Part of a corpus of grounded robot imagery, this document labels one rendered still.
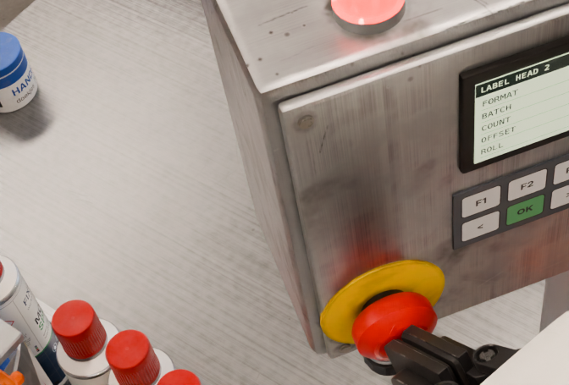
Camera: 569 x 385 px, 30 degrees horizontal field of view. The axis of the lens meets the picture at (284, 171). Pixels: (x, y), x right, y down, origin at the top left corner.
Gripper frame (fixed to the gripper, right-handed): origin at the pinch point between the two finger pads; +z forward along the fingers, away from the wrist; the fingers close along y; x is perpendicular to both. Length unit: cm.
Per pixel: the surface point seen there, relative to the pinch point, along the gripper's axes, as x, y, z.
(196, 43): 6, -29, 87
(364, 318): -2.4, 0.5, 3.1
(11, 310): 7, 10, 50
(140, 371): 9.9, 5.6, 34.3
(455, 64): -12.8, -4.3, -3.7
